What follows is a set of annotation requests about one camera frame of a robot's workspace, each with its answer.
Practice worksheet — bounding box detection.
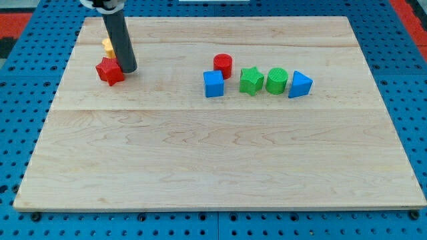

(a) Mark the green star block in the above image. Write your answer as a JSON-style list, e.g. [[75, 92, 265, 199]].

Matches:
[[240, 67, 264, 96]]

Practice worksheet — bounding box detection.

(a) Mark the red star block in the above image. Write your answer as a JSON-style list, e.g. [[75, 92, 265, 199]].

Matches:
[[95, 57, 125, 86]]

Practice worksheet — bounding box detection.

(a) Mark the blue cube block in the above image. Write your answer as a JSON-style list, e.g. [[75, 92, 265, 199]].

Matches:
[[203, 70, 224, 97]]

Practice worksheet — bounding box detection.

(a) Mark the red cylinder block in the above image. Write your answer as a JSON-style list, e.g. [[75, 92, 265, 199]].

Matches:
[[213, 53, 233, 79]]

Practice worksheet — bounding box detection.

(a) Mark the light wooden board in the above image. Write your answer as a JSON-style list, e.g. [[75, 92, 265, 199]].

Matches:
[[13, 17, 426, 213]]

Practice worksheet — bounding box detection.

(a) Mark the green cylinder block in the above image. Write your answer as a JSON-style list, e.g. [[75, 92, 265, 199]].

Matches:
[[266, 67, 288, 95]]

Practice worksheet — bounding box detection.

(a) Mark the blue triangle block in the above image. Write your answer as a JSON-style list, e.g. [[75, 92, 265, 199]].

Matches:
[[288, 71, 313, 98]]

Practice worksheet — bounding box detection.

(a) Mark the yellow block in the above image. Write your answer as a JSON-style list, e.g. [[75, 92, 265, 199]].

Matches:
[[101, 38, 115, 59]]

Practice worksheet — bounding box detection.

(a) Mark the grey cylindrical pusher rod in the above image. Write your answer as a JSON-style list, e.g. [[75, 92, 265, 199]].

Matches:
[[102, 10, 137, 73]]

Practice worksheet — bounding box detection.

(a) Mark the white rod mount collar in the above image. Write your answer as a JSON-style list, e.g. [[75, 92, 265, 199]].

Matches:
[[79, 0, 126, 15]]

